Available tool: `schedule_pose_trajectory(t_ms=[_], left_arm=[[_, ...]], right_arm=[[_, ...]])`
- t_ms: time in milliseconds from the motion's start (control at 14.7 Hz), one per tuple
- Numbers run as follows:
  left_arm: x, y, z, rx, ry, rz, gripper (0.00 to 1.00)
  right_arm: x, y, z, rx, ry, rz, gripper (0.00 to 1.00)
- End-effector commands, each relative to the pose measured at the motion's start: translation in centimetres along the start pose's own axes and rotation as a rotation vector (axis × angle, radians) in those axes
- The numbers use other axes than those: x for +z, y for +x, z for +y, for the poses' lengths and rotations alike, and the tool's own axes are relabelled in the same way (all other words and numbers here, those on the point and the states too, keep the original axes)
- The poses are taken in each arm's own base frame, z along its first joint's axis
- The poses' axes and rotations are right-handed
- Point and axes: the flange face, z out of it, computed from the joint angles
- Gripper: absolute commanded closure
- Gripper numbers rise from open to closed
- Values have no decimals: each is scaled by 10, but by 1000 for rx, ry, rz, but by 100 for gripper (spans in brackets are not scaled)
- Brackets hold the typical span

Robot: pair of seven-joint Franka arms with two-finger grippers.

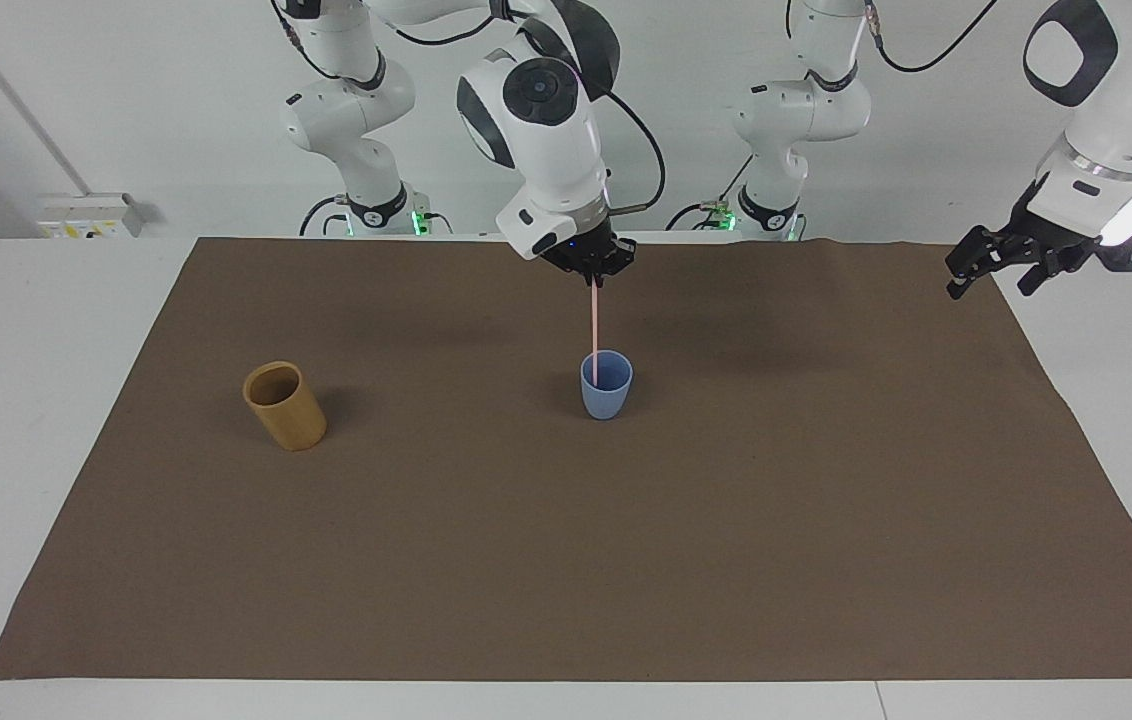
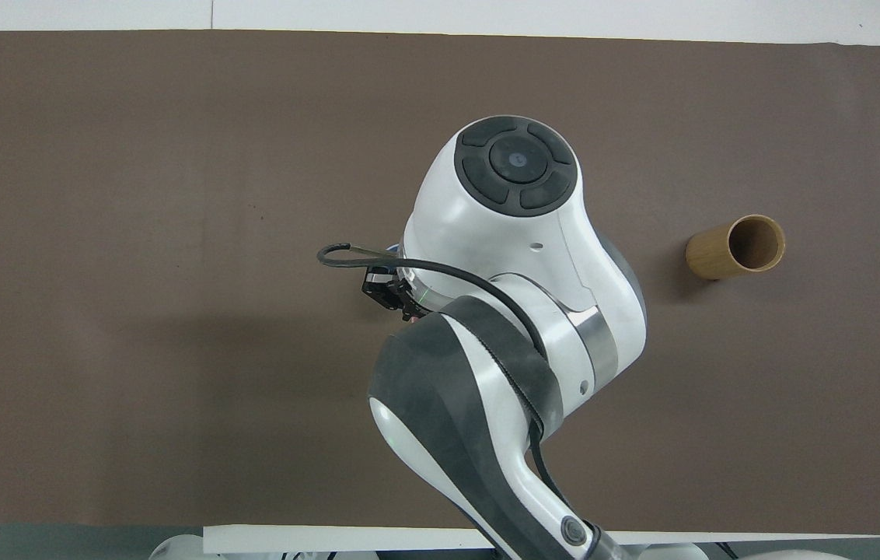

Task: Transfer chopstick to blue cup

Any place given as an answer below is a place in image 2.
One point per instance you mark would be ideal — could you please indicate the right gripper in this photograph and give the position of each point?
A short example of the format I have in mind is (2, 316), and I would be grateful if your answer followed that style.
(387, 289)

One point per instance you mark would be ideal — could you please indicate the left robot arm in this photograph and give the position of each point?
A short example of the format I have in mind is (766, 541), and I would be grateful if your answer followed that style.
(176, 550)

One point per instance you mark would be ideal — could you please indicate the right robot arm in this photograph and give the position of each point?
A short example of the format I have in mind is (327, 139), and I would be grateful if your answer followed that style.
(518, 233)

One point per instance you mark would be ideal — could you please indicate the bamboo cup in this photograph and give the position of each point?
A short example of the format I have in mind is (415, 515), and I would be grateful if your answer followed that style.
(708, 254)

